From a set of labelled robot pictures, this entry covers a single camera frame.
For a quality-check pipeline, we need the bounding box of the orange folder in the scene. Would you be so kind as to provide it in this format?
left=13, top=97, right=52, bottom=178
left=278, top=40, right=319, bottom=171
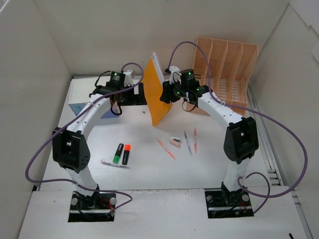
left=142, top=52, right=172, bottom=126

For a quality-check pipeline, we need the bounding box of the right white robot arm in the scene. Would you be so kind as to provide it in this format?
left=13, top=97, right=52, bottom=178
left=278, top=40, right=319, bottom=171
left=160, top=68, right=259, bottom=205

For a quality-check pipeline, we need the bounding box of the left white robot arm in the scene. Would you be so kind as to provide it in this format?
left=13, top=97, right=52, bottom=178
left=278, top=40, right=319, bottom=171
left=52, top=70, right=135, bottom=209

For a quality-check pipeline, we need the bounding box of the orange cap black highlighter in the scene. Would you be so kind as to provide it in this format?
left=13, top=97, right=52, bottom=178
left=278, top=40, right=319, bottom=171
left=122, top=144, right=131, bottom=165

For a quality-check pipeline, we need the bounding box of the red clear pen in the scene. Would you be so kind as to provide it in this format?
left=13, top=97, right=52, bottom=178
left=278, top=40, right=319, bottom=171
left=194, top=128, right=197, bottom=154

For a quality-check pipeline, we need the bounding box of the peach file organizer rack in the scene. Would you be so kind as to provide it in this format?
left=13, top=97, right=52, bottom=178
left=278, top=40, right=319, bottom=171
left=193, top=37, right=259, bottom=108

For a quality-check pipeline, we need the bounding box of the pink pen left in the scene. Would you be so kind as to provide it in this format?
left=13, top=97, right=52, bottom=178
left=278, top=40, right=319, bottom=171
left=157, top=139, right=176, bottom=160

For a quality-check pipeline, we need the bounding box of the white drawer box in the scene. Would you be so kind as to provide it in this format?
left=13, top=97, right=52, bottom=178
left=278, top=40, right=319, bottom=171
left=68, top=76, right=120, bottom=119

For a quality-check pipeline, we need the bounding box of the blue clear pen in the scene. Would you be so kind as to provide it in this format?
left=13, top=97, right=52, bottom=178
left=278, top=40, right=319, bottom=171
left=183, top=131, right=192, bottom=157

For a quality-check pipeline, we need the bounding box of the green cap black highlighter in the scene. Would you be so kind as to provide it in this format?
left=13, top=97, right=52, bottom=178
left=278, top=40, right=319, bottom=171
left=113, top=143, right=124, bottom=164

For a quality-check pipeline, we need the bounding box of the clear dark pen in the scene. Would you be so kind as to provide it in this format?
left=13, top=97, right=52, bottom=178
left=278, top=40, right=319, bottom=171
left=101, top=160, right=131, bottom=169

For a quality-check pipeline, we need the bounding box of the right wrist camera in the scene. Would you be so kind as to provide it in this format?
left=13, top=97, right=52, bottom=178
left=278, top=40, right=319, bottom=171
left=165, top=66, right=180, bottom=84

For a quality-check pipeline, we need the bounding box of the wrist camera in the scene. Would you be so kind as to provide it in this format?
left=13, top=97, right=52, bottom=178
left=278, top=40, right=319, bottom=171
left=165, top=66, right=180, bottom=84
left=123, top=70, right=136, bottom=87

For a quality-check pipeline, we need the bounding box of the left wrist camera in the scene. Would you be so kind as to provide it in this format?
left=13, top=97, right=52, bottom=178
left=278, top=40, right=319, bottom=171
left=123, top=70, right=136, bottom=87

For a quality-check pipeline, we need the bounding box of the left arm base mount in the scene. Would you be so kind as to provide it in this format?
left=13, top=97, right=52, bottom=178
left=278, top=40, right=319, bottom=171
left=68, top=191, right=117, bottom=223

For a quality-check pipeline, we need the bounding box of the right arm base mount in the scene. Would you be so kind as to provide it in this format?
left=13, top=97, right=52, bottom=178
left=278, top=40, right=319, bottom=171
left=204, top=188, right=254, bottom=219

